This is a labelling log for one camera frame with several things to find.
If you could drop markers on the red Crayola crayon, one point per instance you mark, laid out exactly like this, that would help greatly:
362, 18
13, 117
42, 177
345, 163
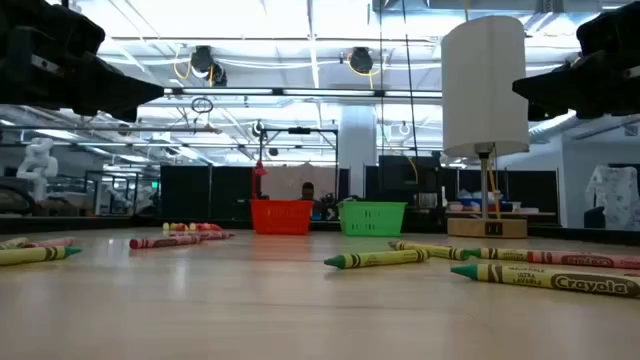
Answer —
50, 243
160, 242
580, 259
210, 235

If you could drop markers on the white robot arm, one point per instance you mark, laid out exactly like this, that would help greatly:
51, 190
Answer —
37, 167

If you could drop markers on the white shade wooden base lamp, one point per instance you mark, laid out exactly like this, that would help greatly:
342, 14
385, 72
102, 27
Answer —
482, 85

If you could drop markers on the black partition panel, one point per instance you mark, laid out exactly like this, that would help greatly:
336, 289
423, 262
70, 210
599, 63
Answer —
185, 192
530, 190

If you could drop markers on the long ceiling light strip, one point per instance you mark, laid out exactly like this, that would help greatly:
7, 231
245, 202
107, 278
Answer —
225, 92

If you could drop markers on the wooden side table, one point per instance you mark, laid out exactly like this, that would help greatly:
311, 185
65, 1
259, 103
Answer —
540, 213

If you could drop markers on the blue plastic bin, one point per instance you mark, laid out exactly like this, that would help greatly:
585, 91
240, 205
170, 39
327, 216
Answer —
480, 202

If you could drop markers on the white patterned garment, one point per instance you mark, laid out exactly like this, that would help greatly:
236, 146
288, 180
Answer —
617, 195

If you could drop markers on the red stand fixture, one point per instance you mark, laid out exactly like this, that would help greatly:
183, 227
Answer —
259, 170

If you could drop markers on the black vertical pole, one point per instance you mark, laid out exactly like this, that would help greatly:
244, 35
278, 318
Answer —
381, 75

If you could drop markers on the white hanging cloth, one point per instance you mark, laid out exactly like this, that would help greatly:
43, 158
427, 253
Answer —
285, 182

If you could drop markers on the red plastic basket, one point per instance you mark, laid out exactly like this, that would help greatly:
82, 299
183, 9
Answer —
280, 217

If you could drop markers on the white building column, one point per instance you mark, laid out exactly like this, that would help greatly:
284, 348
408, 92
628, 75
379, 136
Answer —
357, 150

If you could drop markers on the person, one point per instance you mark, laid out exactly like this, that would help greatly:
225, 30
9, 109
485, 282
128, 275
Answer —
308, 191

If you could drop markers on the green plastic basket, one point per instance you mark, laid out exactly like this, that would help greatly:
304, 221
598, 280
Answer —
372, 218

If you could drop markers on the black gantry frame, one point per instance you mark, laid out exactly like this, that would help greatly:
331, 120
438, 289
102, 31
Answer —
300, 130

